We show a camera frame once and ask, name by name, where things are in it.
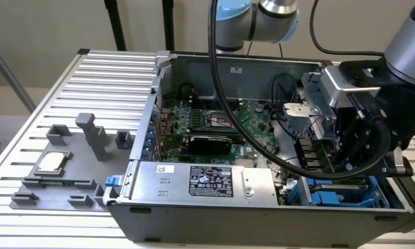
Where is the black graphics card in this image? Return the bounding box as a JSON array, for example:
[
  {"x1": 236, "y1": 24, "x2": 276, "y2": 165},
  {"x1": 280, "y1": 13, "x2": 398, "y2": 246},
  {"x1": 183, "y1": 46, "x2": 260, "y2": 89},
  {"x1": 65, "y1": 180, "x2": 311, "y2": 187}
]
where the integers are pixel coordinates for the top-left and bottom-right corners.
[{"x1": 181, "y1": 134, "x2": 244, "y2": 156}]

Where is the silver CPU chip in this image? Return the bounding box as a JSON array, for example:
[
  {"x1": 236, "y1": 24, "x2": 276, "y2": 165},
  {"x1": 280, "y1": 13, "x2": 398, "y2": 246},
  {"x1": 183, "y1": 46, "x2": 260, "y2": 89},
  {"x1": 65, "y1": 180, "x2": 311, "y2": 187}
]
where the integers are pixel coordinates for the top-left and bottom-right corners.
[{"x1": 36, "y1": 151, "x2": 73, "y2": 173}]

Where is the thin black cable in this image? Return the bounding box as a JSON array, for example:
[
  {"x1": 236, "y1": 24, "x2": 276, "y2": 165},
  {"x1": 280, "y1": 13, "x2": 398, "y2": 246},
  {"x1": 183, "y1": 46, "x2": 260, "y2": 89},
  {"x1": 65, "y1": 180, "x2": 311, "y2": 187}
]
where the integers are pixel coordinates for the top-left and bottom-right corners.
[{"x1": 247, "y1": 0, "x2": 387, "y2": 57}]

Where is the black RAM slot bank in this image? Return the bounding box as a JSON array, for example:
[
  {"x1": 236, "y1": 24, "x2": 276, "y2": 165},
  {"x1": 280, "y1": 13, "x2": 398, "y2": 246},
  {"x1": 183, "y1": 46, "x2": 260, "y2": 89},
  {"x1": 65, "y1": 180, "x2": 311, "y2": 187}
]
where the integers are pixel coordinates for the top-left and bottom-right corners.
[
  {"x1": 193, "y1": 97, "x2": 240, "y2": 109},
  {"x1": 184, "y1": 127, "x2": 247, "y2": 136}
]

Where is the blue bay connector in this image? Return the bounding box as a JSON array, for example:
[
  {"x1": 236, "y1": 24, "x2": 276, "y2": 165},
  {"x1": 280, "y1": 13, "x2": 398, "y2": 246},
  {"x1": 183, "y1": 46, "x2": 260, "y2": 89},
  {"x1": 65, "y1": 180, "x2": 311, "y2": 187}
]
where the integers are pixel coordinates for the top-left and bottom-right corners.
[{"x1": 312, "y1": 190, "x2": 340, "y2": 207}]

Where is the CPU socket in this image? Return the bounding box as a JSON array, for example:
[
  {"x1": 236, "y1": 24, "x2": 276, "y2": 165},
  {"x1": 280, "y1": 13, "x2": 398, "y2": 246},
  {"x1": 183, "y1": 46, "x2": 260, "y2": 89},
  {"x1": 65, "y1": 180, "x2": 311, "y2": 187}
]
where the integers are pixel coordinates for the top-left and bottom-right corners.
[{"x1": 200, "y1": 108, "x2": 244, "y2": 133}]

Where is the black looped wire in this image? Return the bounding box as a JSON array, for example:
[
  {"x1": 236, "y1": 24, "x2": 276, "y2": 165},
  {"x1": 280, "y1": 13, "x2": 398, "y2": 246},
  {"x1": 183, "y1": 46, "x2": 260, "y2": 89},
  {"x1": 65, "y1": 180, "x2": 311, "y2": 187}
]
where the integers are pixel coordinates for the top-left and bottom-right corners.
[
  {"x1": 271, "y1": 73, "x2": 297, "y2": 104},
  {"x1": 177, "y1": 83, "x2": 195, "y2": 98}
]

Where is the black air duct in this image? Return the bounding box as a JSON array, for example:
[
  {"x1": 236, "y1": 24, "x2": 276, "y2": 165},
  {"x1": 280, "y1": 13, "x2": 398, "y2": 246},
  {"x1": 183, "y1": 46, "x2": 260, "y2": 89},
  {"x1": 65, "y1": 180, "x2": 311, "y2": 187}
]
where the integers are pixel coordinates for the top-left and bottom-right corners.
[{"x1": 295, "y1": 137, "x2": 336, "y2": 174}]

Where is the silver power supply unit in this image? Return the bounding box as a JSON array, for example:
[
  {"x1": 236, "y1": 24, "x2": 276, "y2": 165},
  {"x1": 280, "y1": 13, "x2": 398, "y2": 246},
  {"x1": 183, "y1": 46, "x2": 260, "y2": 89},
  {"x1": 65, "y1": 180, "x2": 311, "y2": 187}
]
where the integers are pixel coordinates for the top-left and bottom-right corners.
[{"x1": 129, "y1": 161, "x2": 280, "y2": 205}]

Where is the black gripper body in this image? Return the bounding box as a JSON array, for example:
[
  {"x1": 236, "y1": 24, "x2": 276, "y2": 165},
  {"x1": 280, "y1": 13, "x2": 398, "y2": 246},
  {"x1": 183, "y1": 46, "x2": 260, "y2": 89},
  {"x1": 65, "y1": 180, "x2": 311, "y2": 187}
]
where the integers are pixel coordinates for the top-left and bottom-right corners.
[{"x1": 375, "y1": 77, "x2": 415, "y2": 150}]

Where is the green RAM stick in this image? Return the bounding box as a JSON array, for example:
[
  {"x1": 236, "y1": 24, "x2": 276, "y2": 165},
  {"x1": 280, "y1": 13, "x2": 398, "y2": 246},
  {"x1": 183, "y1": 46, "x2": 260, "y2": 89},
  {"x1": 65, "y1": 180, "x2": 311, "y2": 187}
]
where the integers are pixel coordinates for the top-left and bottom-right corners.
[{"x1": 24, "y1": 176, "x2": 90, "y2": 186}]

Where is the grey metal pole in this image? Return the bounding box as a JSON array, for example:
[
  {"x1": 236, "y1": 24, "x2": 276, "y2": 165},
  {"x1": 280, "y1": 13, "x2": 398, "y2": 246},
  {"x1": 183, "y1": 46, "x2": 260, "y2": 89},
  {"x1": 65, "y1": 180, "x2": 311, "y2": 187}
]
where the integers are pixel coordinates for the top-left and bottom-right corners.
[{"x1": 0, "y1": 33, "x2": 34, "y2": 114}]

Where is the thick black camera cable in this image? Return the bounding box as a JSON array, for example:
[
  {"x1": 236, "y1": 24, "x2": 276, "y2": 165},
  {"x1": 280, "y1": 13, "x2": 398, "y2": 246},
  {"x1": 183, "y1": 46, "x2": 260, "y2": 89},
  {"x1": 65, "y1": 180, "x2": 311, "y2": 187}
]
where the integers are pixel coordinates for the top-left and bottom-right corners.
[{"x1": 207, "y1": 0, "x2": 392, "y2": 180}]

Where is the green motherboard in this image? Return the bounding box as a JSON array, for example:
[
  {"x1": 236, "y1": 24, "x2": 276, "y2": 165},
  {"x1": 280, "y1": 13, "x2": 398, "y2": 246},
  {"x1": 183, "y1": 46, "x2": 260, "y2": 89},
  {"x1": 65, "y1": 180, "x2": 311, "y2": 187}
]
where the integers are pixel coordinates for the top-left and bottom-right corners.
[{"x1": 157, "y1": 100, "x2": 297, "y2": 169}]

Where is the silver metal drive cage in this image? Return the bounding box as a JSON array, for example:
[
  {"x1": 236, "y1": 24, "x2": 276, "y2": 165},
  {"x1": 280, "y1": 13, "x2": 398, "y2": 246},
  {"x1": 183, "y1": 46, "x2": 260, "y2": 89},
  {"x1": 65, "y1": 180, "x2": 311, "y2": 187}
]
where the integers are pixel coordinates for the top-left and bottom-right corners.
[{"x1": 281, "y1": 72, "x2": 336, "y2": 140}]

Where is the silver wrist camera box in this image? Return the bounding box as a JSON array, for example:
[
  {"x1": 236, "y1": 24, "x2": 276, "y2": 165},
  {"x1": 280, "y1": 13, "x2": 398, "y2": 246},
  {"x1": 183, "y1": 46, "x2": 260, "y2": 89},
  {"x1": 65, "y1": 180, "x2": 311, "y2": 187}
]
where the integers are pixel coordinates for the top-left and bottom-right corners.
[{"x1": 323, "y1": 66, "x2": 382, "y2": 107}]

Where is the grey and blue disk bay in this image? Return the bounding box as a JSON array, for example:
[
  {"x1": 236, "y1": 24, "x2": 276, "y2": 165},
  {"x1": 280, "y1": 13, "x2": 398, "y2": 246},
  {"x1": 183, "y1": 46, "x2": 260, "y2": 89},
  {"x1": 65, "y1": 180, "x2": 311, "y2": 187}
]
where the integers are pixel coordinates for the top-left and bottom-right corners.
[{"x1": 299, "y1": 176, "x2": 390, "y2": 208}]

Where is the black open PC case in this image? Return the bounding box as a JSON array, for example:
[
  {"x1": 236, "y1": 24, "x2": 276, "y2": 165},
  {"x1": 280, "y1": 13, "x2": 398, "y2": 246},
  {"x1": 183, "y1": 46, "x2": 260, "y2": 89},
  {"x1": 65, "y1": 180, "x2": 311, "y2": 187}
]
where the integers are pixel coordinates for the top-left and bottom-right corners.
[{"x1": 101, "y1": 50, "x2": 415, "y2": 243}]

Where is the black stand leg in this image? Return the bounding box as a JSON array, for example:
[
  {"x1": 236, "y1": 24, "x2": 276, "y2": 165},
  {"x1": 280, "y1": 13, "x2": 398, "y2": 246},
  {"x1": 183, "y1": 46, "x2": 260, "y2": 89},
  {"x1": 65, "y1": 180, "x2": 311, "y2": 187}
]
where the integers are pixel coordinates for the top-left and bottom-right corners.
[
  {"x1": 161, "y1": 0, "x2": 176, "y2": 51},
  {"x1": 102, "y1": 0, "x2": 126, "y2": 51}
]

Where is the blue case latch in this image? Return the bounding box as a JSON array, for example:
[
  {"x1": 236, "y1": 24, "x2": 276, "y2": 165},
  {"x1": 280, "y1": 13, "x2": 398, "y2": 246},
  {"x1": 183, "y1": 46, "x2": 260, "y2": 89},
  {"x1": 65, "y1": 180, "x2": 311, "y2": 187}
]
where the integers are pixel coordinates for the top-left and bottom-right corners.
[{"x1": 104, "y1": 175, "x2": 121, "y2": 187}]

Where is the grey parts rack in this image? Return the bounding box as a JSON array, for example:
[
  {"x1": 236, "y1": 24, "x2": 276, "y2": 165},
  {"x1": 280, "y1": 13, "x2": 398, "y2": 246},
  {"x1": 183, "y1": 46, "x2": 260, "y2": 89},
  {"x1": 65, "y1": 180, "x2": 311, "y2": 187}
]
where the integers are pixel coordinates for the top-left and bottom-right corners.
[{"x1": 9, "y1": 113, "x2": 136, "y2": 212}]

